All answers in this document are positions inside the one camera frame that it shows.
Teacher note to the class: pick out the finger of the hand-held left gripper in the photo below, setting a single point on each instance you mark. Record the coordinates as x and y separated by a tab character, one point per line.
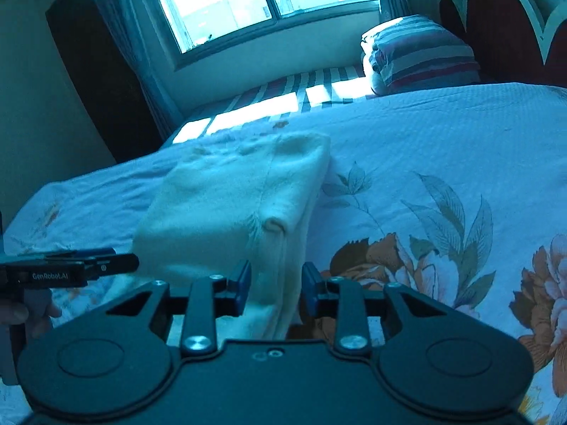
88	253
119	264

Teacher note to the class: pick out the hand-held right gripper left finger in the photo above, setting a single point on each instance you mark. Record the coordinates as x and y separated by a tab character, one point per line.
241	287

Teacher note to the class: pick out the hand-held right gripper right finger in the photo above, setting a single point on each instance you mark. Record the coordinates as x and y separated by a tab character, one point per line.
310	290

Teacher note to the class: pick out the cream knit sweater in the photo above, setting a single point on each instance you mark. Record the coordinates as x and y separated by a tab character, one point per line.
230	212

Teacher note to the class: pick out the person's left hand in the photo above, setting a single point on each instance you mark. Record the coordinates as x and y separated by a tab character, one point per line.
42	312

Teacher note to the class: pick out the dark wooden door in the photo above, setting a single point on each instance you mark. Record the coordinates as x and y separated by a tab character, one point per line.
102	88

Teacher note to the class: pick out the floral white blanket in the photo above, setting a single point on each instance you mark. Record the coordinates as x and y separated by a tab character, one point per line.
443	141

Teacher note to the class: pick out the striped bed sheet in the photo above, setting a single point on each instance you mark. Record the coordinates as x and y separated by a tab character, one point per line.
265	86

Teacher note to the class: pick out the folded striped quilt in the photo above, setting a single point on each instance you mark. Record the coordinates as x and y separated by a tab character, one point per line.
421	53

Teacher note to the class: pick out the window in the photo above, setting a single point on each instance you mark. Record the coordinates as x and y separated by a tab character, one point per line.
230	4

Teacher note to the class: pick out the red scalloped headboard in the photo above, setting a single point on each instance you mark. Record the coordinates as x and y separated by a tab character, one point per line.
500	22

